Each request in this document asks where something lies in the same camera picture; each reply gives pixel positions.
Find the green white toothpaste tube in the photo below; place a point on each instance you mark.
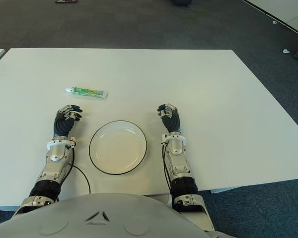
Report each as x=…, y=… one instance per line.
x=88, y=91

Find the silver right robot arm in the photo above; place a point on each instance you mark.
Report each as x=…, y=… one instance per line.
x=180, y=171

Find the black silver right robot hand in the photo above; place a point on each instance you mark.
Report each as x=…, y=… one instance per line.
x=172, y=121

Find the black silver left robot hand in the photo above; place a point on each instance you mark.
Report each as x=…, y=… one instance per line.
x=63, y=124

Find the white plate with black rim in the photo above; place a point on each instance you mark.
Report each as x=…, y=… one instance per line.
x=118, y=148

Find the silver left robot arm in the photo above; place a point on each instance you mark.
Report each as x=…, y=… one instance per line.
x=54, y=168

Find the grey robot torso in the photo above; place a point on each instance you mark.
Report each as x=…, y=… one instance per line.
x=109, y=218

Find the colourful flat box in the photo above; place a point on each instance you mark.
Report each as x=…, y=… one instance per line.
x=65, y=1

